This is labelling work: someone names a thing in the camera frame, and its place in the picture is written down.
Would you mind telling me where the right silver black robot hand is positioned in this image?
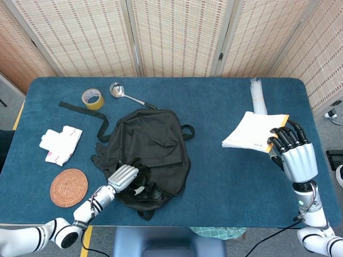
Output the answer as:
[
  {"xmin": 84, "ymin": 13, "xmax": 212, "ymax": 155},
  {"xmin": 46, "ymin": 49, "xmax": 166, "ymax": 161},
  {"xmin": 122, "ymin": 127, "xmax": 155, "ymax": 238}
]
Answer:
[{"xmin": 267, "ymin": 119, "xmax": 319, "ymax": 184}]

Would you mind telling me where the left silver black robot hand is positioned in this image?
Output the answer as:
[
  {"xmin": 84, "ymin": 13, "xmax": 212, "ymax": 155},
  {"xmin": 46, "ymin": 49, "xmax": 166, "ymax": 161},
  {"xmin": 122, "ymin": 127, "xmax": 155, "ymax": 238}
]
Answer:
[{"xmin": 107, "ymin": 157, "xmax": 151, "ymax": 198}]

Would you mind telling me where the black fabric backpack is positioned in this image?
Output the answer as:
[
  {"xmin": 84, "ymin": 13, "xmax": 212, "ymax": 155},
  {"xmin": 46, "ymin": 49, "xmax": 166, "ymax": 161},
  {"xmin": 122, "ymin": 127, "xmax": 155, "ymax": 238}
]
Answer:
[{"xmin": 58, "ymin": 101, "xmax": 196, "ymax": 221}]

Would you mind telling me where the white book with yellow spine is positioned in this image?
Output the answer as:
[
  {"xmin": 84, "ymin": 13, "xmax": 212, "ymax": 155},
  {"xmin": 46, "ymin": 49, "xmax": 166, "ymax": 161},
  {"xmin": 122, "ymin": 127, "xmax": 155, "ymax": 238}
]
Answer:
[{"xmin": 221, "ymin": 111, "xmax": 290, "ymax": 155}]

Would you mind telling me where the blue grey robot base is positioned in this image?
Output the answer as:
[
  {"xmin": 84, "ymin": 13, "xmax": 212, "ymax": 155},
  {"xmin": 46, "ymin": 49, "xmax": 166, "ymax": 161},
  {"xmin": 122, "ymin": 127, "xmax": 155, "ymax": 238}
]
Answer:
[{"xmin": 112, "ymin": 226, "xmax": 227, "ymax": 257}]

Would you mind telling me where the black flat box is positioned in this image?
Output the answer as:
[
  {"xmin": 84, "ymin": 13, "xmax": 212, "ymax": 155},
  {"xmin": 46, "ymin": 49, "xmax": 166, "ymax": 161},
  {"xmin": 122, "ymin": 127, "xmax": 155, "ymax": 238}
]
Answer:
[{"xmin": 326, "ymin": 150, "xmax": 343, "ymax": 170}]

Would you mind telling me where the round woven rattan coaster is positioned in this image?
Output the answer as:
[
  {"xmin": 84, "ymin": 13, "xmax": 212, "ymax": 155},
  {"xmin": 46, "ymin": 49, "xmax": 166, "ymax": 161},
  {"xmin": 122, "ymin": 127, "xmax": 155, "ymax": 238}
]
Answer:
[{"xmin": 50, "ymin": 168, "xmax": 89, "ymax": 207}]

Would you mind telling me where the white tissue packet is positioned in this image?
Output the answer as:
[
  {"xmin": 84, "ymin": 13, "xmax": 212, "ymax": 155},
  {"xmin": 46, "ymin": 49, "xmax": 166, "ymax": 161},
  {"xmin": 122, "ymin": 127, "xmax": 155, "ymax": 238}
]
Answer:
[{"xmin": 39, "ymin": 126, "xmax": 83, "ymax": 167}]

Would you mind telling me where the clear plastic straw bundle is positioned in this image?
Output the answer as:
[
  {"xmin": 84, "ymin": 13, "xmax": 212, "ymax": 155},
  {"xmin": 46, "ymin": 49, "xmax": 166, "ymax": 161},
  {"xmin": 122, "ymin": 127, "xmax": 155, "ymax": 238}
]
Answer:
[{"xmin": 249, "ymin": 77, "xmax": 270, "ymax": 116}]

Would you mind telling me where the blue velvet table cover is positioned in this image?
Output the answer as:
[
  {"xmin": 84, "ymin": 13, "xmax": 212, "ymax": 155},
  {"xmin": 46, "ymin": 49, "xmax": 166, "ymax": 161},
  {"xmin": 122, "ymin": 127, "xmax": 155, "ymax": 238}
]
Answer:
[{"xmin": 0, "ymin": 77, "xmax": 315, "ymax": 230}]

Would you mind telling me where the yellow packing tape roll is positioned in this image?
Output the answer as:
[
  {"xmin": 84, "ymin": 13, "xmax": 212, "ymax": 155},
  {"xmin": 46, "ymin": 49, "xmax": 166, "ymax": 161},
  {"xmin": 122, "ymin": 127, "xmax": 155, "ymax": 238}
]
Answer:
[{"xmin": 81, "ymin": 89, "xmax": 105, "ymax": 110}]

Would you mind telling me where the silver metal ladle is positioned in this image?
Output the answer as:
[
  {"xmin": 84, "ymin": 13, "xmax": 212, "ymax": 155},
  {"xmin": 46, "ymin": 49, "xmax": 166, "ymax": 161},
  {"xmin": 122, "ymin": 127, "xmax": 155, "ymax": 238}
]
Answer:
[{"xmin": 109, "ymin": 82, "xmax": 159, "ymax": 110}]

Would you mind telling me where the green white checked bag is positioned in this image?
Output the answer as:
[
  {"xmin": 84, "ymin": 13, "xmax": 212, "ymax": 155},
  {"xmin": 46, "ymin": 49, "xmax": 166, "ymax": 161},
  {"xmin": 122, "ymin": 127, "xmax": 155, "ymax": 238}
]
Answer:
[{"xmin": 189, "ymin": 226, "xmax": 247, "ymax": 241}]

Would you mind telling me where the black case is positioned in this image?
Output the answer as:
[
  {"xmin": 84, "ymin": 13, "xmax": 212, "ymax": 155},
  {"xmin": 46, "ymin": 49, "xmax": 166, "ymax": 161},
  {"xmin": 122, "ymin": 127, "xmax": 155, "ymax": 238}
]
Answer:
[{"xmin": 0, "ymin": 130, "xmax": 14, "ymax": 173}]

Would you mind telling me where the woven folding screen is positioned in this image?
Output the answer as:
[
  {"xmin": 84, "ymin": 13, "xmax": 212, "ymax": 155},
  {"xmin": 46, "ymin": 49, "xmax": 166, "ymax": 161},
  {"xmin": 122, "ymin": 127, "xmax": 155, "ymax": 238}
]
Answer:
[{"xmin": 0, "ymin": 0, "xmax": 343, "ymax": 112}]

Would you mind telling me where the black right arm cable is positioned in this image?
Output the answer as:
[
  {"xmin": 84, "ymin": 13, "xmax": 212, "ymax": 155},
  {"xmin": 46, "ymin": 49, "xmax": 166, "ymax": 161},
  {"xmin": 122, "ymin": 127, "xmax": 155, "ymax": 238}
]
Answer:
[{"xmin": 245, "ymin": 213, "xmax": 309, "ymax": 257}]

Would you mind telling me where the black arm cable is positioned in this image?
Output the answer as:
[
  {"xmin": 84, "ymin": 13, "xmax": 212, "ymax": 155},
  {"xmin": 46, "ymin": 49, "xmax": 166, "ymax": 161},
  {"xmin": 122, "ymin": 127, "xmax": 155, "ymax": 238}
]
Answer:
[
  {"xmin": 245, "ymin": 213, "xmax": 309, "ymax": 257},
  {"xmin": 79, "ymin": 227, "xmax": 116, "ymax": 255}
]

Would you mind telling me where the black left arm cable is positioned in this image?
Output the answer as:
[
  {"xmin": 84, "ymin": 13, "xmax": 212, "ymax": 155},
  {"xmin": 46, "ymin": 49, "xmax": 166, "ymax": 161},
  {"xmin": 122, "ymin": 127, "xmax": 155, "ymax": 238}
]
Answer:
[{"xmin": 79, "ymin": 227, "xmax": 116, "ymax": 255}]

